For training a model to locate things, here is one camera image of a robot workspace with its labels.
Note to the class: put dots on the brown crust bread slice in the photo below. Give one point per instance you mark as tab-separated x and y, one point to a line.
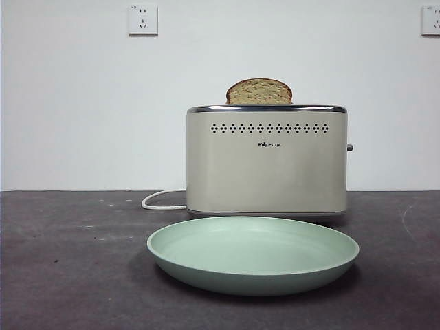
259	93

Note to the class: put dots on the pale green round plate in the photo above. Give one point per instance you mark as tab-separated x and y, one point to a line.
254	264

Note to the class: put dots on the cream and chrome toaster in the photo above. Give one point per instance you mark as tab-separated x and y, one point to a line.
268	172

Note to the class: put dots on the grey toaster lever knob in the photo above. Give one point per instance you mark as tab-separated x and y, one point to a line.
350	148

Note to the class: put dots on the white wall socket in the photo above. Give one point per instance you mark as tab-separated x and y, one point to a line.
143	19
431	20

